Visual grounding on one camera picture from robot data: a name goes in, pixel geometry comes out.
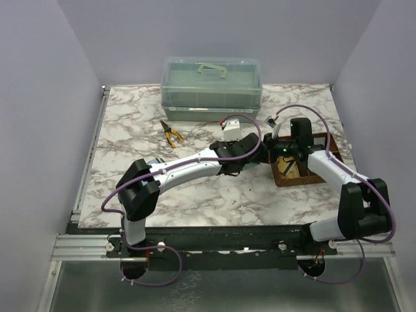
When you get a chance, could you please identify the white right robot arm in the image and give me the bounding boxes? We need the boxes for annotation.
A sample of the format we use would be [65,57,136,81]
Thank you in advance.
[263,116,393,242]

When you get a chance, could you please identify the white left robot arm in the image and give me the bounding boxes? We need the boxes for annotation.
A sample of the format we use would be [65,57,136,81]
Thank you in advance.
[116,133,268,246]

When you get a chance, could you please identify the brown woven basket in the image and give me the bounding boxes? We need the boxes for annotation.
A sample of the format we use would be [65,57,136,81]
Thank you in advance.
[271,133,344,187]

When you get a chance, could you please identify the green clear-lid storage box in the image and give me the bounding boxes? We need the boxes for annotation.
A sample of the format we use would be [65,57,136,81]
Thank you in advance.
[161,57,263,122]

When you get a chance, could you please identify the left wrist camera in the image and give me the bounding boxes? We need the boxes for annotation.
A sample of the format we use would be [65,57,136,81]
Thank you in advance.
[221,118,242,142]

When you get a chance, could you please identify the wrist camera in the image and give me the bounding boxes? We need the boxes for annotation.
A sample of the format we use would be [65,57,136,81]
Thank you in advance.
[265,116,281,138]
[221,118,242,142]

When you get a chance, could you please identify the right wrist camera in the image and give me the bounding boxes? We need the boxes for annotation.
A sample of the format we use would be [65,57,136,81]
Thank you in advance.
[265,116,281,138]

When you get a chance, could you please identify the yellow handled pliers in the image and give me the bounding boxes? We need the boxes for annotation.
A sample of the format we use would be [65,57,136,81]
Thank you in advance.
[160,120,184,148]

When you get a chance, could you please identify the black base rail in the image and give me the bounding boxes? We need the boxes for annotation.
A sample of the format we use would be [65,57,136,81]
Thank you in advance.
[106,225,337,270]

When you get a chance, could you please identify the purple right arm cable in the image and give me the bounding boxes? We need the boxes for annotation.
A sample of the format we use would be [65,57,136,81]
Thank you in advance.
[276,105,397,284]

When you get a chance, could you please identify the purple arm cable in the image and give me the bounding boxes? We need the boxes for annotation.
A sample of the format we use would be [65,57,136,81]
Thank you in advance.
[276,105,397,284]
[101,115,263,287]

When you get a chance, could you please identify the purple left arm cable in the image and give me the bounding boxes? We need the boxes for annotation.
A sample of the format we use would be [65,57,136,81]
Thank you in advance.
[101,115,263,287]

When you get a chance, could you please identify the aluminium frame rail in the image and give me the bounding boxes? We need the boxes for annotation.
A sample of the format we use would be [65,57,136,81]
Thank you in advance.
[51,86,111,262]

